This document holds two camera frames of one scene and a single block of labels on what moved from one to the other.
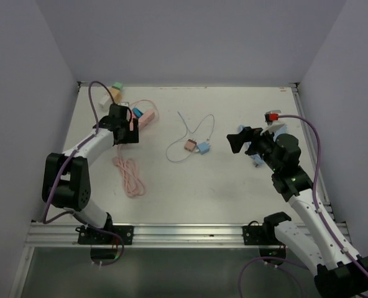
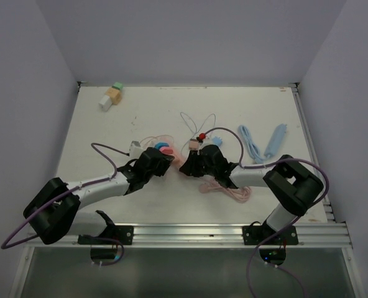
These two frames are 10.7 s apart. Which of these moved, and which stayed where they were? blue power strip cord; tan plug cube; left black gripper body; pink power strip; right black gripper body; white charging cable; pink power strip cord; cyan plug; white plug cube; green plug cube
Moved: pink power strip; white charging cable; left black gripper body; right black gripper body; pink power strip cord; cyan plug
Stayed: white plug cube; tan plug cube; blue power strip cord; green plug cube
